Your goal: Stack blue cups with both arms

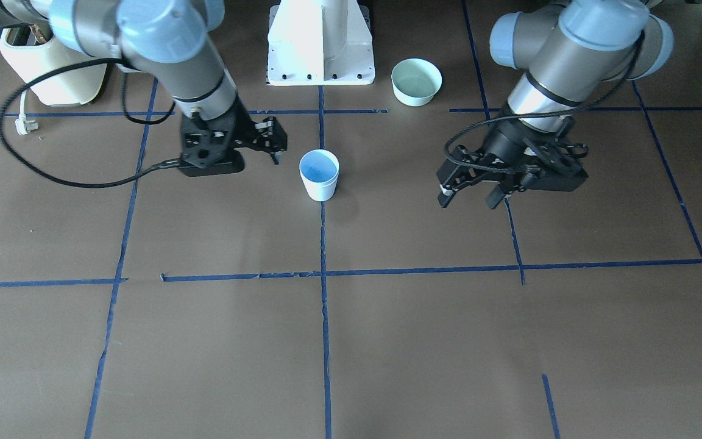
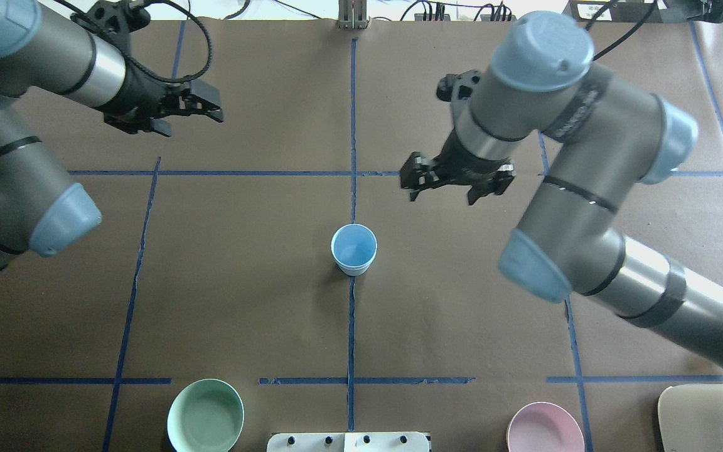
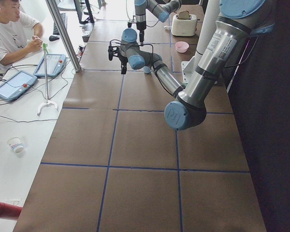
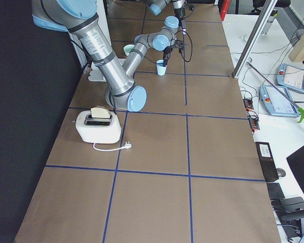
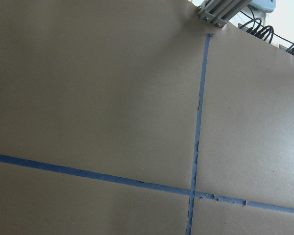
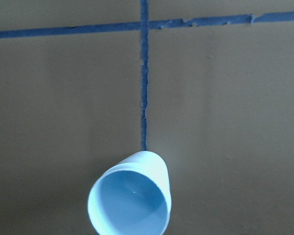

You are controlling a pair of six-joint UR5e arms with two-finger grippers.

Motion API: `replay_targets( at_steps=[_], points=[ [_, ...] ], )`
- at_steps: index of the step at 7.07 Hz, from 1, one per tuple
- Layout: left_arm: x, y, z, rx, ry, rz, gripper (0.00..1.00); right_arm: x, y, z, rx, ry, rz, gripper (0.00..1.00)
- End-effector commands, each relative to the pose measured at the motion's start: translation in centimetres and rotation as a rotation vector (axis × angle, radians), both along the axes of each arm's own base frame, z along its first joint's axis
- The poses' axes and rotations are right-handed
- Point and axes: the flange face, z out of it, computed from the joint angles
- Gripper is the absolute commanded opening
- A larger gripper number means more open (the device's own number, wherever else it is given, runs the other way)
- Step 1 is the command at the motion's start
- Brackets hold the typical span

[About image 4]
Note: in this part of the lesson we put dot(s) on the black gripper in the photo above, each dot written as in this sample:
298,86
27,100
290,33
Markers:
178,11
165,53

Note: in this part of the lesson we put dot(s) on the pale blue cup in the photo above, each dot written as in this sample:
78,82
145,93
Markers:
161,70

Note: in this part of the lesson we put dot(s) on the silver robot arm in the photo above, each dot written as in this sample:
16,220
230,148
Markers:
156,7
81,19

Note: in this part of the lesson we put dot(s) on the mint green bowl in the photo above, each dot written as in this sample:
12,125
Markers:
127,49

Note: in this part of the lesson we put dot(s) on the bread slice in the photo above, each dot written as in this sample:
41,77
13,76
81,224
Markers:
100,112

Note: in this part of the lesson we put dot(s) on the white toaster appliance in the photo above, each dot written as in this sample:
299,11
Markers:
98,130

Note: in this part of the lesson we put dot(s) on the orange black connector strip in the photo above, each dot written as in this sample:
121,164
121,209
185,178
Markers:
252,116

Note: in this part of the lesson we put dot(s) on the near teach pendant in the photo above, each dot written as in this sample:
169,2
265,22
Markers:
275,104

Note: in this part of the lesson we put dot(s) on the teach pendant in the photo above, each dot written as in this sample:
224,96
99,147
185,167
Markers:
275,104
291,77

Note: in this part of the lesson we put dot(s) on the far teach pendant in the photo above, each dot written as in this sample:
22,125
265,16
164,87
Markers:
291,77

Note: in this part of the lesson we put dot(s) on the black box with label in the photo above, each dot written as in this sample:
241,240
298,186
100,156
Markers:
266,161

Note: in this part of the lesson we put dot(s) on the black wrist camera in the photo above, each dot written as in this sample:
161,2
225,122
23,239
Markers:
179,45
190,7

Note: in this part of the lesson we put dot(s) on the white camera mast with base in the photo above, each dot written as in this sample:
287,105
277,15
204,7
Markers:
96,75

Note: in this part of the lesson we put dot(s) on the aluminium frame post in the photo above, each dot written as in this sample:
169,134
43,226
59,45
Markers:
257,29

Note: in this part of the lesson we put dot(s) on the green handled air blow gun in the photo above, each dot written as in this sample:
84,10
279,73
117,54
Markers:
301,111

